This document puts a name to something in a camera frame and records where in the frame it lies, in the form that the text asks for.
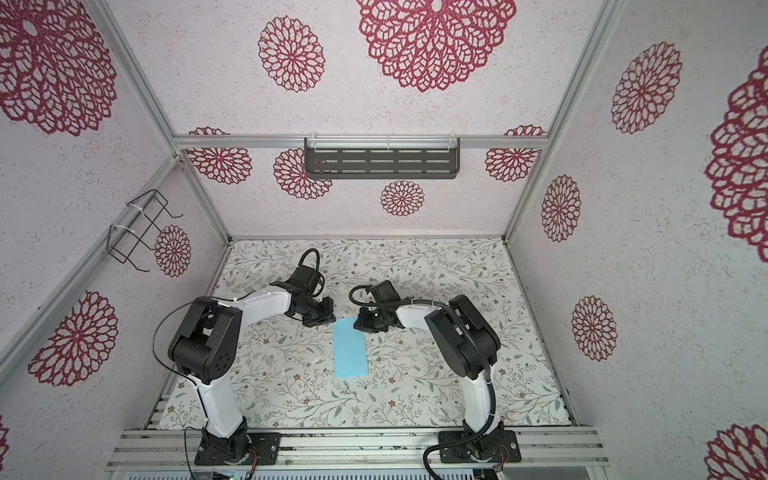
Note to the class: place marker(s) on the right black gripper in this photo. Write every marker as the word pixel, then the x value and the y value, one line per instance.
pixel 365 323

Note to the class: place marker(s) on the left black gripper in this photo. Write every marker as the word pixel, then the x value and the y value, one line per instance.
pixel 326 317

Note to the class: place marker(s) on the light blue square paper sheet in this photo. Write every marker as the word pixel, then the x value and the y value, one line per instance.
pixel 350 355

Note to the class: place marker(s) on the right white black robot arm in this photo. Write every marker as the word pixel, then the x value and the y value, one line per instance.
pixel 465 340

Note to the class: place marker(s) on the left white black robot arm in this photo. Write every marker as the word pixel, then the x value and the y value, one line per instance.
pixel 205 345

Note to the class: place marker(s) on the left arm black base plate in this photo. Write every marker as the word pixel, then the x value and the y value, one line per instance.
pixel 241 449

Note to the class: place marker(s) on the dark grey slotted wall shelf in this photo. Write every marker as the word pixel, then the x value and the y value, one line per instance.
pixel 382 160

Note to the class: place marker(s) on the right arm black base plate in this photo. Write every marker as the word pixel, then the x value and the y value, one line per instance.
pixel 477 449

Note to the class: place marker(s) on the black wire wall rack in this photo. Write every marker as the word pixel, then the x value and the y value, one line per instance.
pixel 123 239

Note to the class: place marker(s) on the aluminium front rail frame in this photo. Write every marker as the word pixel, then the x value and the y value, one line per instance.
pixel 359 448

